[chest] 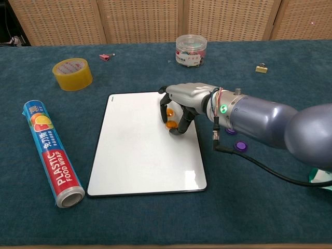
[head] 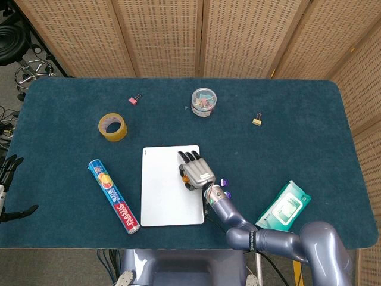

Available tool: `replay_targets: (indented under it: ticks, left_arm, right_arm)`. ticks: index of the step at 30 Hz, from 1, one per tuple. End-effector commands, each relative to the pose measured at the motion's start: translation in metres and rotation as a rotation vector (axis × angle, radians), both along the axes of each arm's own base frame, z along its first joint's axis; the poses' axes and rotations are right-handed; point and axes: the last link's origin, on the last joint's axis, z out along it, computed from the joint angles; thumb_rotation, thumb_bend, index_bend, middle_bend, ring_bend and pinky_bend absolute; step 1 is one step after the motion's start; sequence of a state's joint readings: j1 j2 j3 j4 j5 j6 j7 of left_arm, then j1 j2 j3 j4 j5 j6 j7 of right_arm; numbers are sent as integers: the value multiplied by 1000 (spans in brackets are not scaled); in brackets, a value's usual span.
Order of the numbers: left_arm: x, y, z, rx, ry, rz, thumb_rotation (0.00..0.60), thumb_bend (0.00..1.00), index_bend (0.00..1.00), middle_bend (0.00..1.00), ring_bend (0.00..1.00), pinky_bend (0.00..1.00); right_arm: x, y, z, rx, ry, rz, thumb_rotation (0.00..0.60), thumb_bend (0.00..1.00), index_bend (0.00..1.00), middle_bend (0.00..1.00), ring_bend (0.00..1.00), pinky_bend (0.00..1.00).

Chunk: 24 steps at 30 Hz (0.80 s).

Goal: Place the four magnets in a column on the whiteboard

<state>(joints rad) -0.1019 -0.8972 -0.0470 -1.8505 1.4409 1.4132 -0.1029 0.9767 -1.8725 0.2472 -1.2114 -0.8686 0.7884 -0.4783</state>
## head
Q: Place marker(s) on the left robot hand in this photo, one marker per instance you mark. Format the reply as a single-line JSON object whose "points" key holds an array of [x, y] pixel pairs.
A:
{"points": [[9, 169]]}

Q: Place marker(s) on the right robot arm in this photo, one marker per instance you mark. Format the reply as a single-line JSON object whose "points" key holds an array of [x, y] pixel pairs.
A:
{"points": [[268, 238]]}

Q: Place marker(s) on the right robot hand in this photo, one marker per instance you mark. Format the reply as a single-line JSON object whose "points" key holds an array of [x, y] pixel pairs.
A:
{"points": [[198, 171]]}

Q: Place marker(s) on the metal table leg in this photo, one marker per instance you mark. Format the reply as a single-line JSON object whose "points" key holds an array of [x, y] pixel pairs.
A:
{"points": [[259, 271]]}

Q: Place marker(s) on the woven rattan folding screen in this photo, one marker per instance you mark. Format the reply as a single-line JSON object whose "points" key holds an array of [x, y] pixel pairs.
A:
{"points": [[163, 35]]}

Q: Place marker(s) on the pink binder clip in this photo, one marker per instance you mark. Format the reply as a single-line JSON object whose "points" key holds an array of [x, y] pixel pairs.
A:
{"points": [[132, 101]]}

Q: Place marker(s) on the dark teal table mat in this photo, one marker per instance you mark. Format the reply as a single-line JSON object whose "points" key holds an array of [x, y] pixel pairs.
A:
{"points": [[268, 149]]}

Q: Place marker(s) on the white rectangular board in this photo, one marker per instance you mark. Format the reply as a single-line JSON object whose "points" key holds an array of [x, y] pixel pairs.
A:
{"points": [[160, 190]]}

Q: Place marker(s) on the clear jar of binder clips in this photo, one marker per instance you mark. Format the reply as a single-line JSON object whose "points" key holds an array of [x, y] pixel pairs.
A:
{"points": [[204, 104]]}

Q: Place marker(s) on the green wet wipes pack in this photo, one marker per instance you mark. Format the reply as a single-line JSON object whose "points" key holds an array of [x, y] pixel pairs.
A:
{"points": [[282, 208]]}

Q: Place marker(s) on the purple round magnet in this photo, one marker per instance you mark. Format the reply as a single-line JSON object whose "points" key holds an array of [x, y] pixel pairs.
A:
{"points": [[224, 181], [228, 195]]}

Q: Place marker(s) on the chrome stool base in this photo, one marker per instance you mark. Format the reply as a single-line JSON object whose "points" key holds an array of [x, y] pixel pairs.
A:
{"points": [[35, 67]]}

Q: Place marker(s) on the plastic food wrap roll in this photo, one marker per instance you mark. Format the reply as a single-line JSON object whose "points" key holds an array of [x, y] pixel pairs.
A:
{"points": [[114, 196]]}

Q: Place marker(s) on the yellow binder clip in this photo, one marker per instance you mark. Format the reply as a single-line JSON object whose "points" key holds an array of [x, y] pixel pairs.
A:
{"points": [[256, 121]]}

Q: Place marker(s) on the yellow packing tape roll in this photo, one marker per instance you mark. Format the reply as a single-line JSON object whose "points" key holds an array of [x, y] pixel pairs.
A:
{"points": [[119, 135]]}

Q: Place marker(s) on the grey robot torso base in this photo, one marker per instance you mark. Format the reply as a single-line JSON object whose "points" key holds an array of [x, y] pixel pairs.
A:
{"points": [[184, 268]]}

